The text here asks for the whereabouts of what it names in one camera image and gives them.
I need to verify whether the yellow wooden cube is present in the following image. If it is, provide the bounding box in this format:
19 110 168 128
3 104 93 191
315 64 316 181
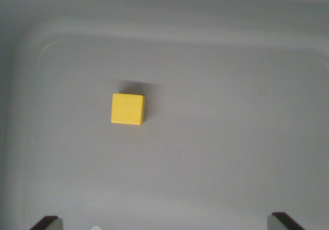
111 93 147 125

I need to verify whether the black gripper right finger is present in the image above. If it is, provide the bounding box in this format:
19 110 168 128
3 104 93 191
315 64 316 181
267 211 306 230

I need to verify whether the grey plastic bin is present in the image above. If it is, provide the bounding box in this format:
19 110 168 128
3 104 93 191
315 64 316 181
0 0 329 230

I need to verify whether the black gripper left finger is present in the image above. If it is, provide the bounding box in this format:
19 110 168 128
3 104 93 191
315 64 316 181
30 215 63 230

